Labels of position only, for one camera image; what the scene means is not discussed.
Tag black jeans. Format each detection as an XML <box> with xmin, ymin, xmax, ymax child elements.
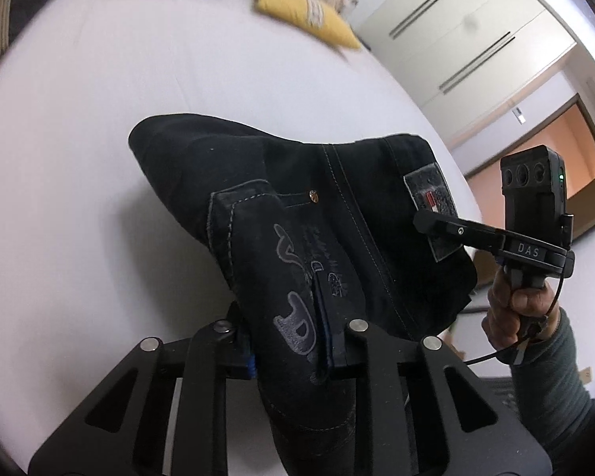
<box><xmin>129</xmin><ymin>114</ymin><xmax>477</xmax><ymax>475</ymax></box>

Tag right forearm grey sleeve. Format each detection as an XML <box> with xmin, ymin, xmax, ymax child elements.
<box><xmin>511</xmin><ymin>312</ymin><xmax>595</xmax><ymax>465</ymax></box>

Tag right hand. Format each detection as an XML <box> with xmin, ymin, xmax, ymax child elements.
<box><xmin>482</xmin><ymin>269</ymin><xmax>560</xmax><ymax>350</ymax></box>

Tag orange wooden door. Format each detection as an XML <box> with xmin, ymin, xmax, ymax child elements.
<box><xmin>466</xmin><ymin>96</ymin><xmax>595</xmax><ymax>235</ymax></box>

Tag white bed mattress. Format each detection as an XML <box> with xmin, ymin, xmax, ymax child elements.
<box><xmin>0</xmin><ymin>0</ymin><xmax>479</xmax><ymax>468</ymax></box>

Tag yellow patterned cushion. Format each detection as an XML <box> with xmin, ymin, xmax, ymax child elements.
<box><xmin>255</xmin><ymin>0</ymin><xmax>362</xmax><ymax>50</ymax></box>

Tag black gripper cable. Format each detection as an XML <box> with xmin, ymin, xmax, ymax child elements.
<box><xmin>463</xmin><ymin>257</ymin><xmax>561</xmax><ymax>366</ymax></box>

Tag cream wardrobe with black handles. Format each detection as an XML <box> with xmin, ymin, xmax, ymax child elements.
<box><xmin>358</xmin><ymin>0</ymin><xmax>576</xmax><ymax>147</ymax></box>

